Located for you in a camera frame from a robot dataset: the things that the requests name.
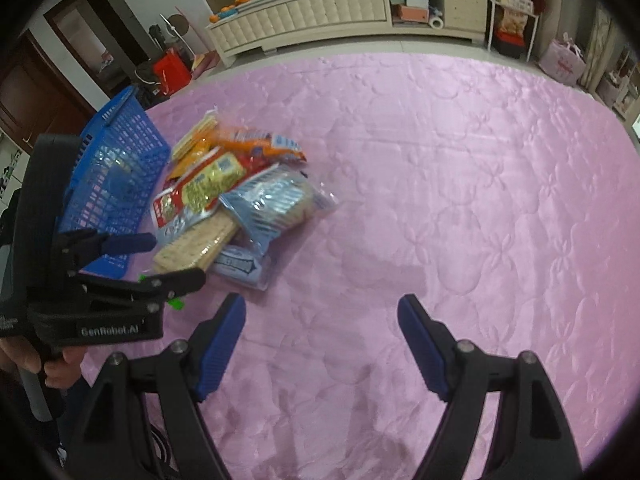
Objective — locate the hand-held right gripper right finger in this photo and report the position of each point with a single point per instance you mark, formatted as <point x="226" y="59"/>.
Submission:
<point x="425" y="345"/>

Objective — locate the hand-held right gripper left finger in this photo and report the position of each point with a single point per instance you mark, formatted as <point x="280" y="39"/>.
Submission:
<point x="225" y="345"/>

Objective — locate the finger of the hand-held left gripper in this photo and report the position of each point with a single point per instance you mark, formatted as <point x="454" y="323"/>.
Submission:
<point x="130" y="243"/>
<point x="175" y="282"/>

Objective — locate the clear pale cracker packet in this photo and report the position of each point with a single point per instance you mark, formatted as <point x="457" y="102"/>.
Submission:
<point x="195" y="245"/>

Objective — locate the blue white snack packet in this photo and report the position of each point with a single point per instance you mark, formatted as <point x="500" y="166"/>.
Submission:
<point x="237" y="262"/>

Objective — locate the red green snack packet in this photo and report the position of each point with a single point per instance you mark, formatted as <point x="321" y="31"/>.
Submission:
<point x="200" y="190"/>

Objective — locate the blue plastic basket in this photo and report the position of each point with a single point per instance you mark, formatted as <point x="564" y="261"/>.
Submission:
<point x="125" y="145"/>

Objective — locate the orange snack packet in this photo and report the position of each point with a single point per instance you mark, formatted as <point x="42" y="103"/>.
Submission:
<point x="250" y="144"/>

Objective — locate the person's left hand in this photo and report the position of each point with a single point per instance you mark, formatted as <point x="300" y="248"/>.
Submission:
<point x="60" y="367"/>

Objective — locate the pink quilted blanket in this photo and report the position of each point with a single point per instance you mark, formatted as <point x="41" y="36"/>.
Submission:
<point x="450" y="185"/>

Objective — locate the black bag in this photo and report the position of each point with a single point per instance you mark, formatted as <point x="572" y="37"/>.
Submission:
<point x="147" y="82"/>

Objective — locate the brown wooden door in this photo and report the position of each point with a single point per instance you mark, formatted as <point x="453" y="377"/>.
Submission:
<point x="30" y="95"/>

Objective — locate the red bag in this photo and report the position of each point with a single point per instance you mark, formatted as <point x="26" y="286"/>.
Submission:
<point x="172" y="72"/>

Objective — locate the cream tufted TV cabinet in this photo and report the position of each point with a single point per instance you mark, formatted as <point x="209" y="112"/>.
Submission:
<point x="310" y="10"/>

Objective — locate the pink gift bag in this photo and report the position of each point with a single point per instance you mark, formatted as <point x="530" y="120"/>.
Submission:
<point x="565" y="62"/>

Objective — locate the white roll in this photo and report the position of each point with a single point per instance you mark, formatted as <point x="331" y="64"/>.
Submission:
<point x="436" y="22"/>

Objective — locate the orange box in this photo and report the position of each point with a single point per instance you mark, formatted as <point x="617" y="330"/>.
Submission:
<point x="410" y="12"/>

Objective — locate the white metal rack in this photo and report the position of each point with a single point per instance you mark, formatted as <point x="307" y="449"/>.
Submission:
<point x="515" y="15"/>

